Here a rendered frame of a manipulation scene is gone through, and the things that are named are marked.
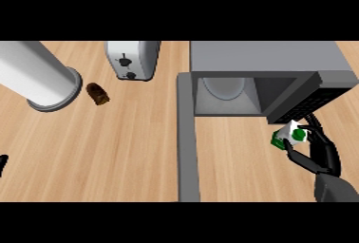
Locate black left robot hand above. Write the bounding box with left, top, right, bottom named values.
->
left=0, top=154, right=11, bottom=178

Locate grey microwave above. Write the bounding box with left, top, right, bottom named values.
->
left=188, top=41, right=359, bottom=125

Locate green and white milk carton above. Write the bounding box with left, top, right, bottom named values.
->
left=271, top=119, right=311, bottom=151

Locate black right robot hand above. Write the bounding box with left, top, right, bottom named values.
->
left=284, top=113, right=343, bottom=178

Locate brown bread piece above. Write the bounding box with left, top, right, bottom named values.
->
left=86, top=82, right=113, bottom=106

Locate silver toaster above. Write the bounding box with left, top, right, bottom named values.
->
left=104, top=41, right=163, bottom=83

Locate grey microwave door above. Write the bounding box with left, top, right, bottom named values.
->
left=176, top=72, right=203, bottom=203

